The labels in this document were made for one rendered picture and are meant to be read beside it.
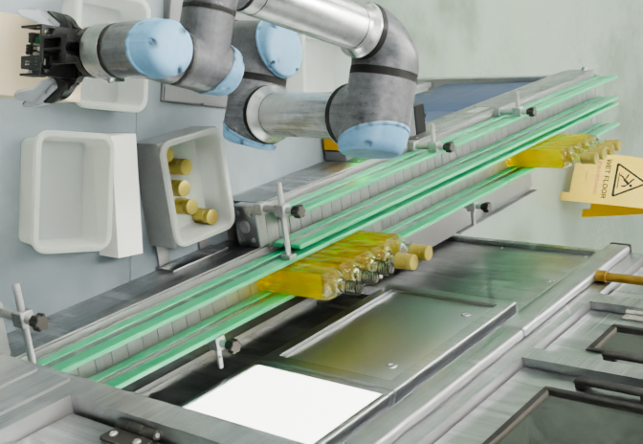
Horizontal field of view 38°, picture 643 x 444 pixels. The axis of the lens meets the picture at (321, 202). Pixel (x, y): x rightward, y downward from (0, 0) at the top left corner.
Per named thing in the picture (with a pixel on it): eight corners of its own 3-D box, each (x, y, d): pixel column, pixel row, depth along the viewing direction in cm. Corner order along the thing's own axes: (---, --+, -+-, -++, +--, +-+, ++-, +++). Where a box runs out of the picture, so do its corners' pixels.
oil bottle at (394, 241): (322, 255, 222) (397, 265, 209) (320, 233, 221) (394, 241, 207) (338, 249, 226) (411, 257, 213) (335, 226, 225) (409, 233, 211)
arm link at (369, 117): (269, 82, 203) (433, 77, 158) (258, 151, 203) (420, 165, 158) (220, 71, 196) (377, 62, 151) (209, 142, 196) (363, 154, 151)
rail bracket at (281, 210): (260, 256, 205) (303, 263, 197) (249, 182, 201) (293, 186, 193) (269, 253, 207) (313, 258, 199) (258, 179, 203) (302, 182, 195)
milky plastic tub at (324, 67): (274, 31, 225) (301, 29, 220) (333, 33, 242) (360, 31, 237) (277, 103, 228) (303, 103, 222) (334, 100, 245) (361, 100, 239)
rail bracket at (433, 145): (405, 152, 247) (449, 154, 238) (402, 124, 245) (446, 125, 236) (413, 148, 250) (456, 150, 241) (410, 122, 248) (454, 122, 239)
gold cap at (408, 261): (391, 257, 203) (408, 259, 200) (400, 249, 205) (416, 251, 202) (395, 271, 204) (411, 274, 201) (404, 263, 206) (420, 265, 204)
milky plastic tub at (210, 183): (150, 246, 198) (178, 250, 192) (132, 142, 192) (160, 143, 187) (210, 223, 210) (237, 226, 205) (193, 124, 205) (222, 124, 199)
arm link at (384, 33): (441, 14, 160) (226, -78, 124) (432, 78, 160) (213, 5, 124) (388, 16, 168) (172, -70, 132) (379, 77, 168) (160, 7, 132)
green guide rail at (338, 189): (269, 213, 206) (296, 216, 201) (268, 210, 206) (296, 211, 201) (595, 77, 334) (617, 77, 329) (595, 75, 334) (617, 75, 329)
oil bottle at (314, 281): (257, 290, 205) (333, 302, 192) (254, 265, 204) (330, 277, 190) (274, 281, 210) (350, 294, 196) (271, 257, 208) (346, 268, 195)
